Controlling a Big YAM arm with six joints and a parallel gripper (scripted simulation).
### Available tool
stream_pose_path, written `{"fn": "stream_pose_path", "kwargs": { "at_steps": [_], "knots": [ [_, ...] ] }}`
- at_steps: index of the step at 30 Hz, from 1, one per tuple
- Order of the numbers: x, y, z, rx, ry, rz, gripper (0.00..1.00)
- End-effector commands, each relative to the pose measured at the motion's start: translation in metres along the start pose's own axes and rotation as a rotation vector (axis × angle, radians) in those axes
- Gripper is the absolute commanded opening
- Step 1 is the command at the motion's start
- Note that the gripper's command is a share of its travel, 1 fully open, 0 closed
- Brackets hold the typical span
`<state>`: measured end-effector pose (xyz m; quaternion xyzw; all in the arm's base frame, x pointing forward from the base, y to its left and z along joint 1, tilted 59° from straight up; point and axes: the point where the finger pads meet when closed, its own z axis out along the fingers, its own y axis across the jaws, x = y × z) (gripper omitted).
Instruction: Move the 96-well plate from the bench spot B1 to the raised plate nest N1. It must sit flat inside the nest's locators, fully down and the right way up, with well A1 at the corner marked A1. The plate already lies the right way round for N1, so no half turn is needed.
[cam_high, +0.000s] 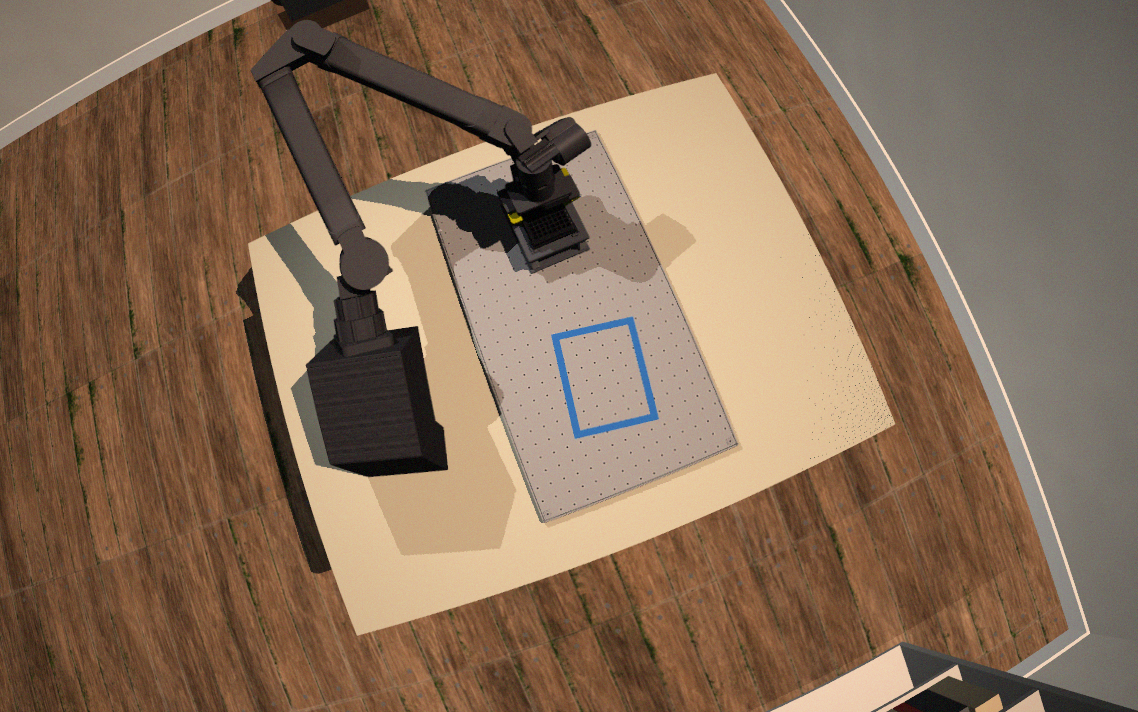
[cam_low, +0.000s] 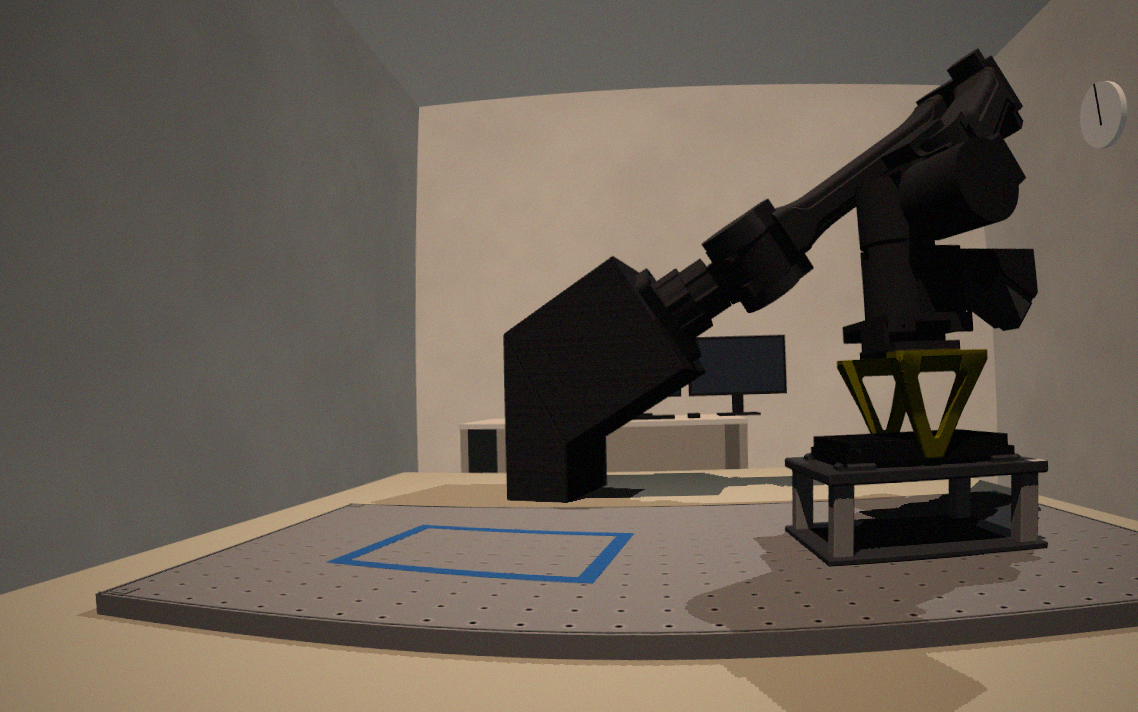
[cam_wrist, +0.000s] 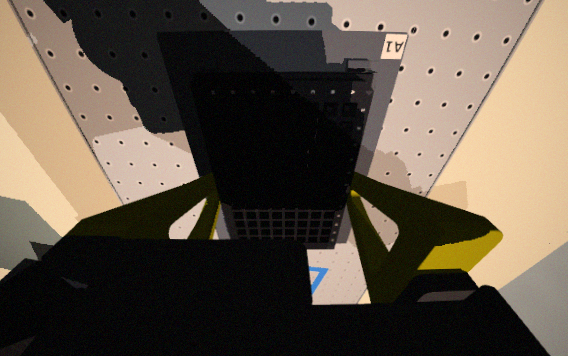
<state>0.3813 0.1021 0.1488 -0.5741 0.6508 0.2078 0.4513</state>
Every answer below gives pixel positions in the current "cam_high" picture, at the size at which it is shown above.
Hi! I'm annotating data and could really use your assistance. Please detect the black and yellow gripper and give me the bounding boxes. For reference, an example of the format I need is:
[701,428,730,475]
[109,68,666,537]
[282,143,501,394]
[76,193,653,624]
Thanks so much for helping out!
[498,164,580,225]

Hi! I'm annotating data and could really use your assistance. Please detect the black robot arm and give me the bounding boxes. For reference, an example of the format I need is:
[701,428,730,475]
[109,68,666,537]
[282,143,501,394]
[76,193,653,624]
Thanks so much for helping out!
[251,20,591,357]

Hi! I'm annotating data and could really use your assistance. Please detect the blue tape rectangle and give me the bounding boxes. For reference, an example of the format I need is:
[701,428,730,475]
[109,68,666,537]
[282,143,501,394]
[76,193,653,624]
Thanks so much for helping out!
[551,317,659,439]

